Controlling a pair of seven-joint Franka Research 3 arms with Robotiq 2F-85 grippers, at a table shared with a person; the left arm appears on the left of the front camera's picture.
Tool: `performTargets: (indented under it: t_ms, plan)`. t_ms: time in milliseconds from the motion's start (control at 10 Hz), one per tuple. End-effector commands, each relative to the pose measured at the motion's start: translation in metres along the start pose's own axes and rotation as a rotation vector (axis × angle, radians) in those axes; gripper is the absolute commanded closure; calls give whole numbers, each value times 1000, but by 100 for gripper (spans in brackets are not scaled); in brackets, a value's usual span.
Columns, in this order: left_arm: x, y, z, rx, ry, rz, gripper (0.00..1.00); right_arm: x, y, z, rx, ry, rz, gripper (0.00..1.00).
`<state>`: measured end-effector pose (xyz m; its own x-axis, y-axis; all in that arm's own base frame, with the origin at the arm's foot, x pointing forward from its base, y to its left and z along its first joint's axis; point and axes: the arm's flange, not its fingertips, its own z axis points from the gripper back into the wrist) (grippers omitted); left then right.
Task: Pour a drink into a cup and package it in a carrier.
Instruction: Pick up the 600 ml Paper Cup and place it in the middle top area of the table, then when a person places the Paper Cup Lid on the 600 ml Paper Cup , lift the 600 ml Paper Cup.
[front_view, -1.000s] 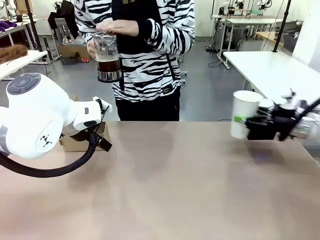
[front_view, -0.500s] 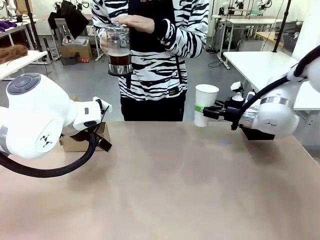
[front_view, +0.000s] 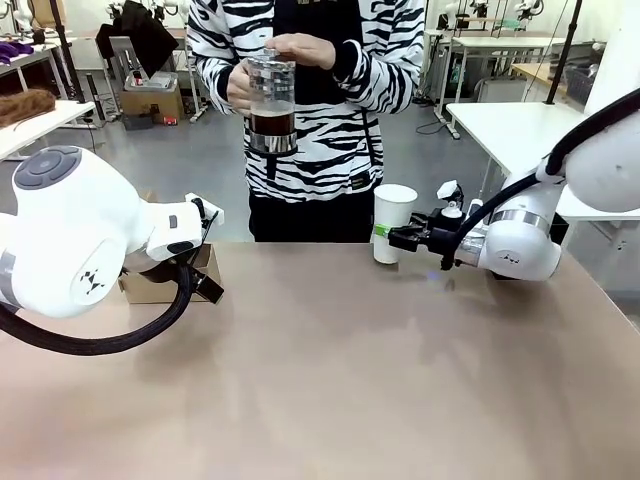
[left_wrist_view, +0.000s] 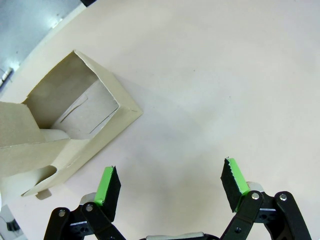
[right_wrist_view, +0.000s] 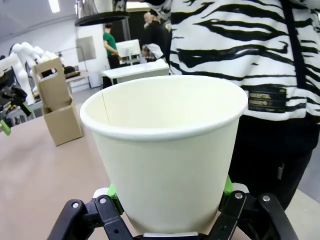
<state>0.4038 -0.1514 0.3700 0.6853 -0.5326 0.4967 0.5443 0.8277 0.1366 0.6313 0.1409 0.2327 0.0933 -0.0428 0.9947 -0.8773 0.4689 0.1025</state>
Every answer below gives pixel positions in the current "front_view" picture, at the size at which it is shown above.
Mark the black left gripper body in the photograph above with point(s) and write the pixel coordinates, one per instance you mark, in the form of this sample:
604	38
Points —
160	265

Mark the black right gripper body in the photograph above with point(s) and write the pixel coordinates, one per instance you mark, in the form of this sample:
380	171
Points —
440	235

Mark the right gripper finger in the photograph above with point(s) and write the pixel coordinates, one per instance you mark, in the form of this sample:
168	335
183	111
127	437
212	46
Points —
405	240
420	220

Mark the brown cardboard cup carrier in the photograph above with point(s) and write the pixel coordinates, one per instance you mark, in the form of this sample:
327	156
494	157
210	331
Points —
150	291

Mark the white paper cup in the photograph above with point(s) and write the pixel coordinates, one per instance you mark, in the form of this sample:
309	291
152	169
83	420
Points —
392	210

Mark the glass french press with coffee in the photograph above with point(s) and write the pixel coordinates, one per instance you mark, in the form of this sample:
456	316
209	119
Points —
272	130

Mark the person's left forearm zebra sleeve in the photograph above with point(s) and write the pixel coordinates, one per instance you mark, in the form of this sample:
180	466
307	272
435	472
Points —
380	75

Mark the person's right forearm zebra sleeve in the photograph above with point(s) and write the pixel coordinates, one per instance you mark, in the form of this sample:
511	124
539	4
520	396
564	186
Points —
212	80

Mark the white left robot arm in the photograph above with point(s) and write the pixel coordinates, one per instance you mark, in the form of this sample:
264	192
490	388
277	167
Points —
60	225

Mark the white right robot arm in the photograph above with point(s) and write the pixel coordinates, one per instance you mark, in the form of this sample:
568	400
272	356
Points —
520	240

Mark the person's right hand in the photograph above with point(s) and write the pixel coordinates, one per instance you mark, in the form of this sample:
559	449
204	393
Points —
240	90

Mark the person's left hand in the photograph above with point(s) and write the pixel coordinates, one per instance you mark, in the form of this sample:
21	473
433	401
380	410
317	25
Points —
305	50

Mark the person body in zebra jacket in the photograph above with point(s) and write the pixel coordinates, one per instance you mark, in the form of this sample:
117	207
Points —
320	150

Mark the white workbench table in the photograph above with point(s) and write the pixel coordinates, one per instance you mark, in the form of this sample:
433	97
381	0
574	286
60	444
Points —
520	130

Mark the brown cardboard box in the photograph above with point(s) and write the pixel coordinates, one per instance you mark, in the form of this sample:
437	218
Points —
155	107

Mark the white side table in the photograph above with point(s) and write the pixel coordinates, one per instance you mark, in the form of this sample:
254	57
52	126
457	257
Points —
45	125

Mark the grey plastic bin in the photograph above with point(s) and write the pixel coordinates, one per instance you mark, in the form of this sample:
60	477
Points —
155	81

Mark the brown furry object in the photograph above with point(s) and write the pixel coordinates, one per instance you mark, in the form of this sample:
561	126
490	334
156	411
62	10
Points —
25	107

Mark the black stand pole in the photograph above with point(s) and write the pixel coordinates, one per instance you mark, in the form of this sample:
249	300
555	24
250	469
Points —
565	50

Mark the black tripod pole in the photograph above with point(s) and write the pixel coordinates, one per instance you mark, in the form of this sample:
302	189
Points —
67	55

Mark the black jacket on chair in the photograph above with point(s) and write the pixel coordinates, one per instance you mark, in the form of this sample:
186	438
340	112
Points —
135	35

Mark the purple cloth pile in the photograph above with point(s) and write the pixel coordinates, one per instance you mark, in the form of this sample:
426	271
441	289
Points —
12	52

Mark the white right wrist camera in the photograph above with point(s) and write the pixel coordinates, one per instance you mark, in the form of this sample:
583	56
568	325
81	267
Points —
450	192

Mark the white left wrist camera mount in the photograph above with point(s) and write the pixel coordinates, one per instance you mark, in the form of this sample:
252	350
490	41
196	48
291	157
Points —
213	216

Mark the white metal frame table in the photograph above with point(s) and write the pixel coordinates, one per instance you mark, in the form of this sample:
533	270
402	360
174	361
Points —
500	45

